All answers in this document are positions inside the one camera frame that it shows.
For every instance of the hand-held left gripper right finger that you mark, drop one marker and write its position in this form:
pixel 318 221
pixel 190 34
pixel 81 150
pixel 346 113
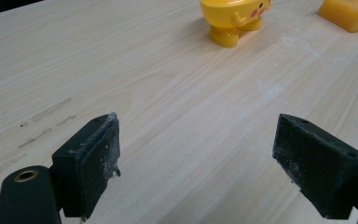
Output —
pixel 320 168

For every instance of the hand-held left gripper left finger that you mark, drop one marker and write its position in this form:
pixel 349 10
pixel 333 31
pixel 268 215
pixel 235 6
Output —
pixel 87 168

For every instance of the yellow plastic block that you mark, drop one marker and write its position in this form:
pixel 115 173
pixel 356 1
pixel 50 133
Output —
pixel 349 14

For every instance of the yellow toy figure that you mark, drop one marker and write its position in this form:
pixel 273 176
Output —
pixel 234 19

